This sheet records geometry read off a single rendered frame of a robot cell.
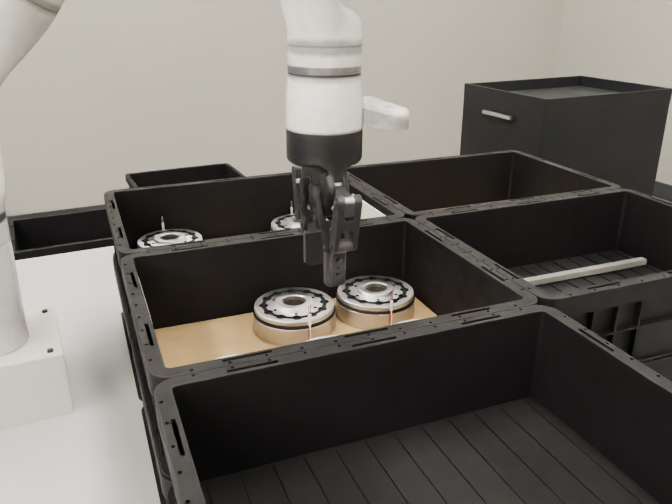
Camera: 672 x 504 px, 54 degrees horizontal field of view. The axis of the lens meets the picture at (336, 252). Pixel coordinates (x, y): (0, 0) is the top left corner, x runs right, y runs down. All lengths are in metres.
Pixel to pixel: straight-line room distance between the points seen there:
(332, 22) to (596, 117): 1.95
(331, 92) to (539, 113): 1.77
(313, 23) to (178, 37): 3.31
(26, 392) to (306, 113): 0.54
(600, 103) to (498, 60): 2.47
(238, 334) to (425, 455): 0.31
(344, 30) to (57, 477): 0.60
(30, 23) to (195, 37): 3.11
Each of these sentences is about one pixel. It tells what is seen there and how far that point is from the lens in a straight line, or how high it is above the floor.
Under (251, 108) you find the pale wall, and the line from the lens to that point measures 4.06.
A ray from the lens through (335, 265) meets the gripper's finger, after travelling 0.65.
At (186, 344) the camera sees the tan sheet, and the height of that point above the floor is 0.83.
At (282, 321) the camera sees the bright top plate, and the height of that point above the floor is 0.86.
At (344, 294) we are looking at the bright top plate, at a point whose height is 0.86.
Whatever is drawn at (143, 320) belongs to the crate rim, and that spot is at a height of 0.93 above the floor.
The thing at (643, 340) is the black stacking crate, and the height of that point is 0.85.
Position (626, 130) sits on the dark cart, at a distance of 2.62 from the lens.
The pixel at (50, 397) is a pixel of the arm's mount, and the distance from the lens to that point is 0.96.
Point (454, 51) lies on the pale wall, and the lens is 4.68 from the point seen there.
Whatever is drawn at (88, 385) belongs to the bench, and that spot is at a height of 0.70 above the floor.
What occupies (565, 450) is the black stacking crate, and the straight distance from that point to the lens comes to 0.68.
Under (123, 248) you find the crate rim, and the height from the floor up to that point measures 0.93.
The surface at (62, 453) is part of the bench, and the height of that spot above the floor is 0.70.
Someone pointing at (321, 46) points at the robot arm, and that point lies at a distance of 0.61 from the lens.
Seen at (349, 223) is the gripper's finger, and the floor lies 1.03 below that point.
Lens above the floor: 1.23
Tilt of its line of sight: 22 degrees down
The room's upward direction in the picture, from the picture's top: straight up
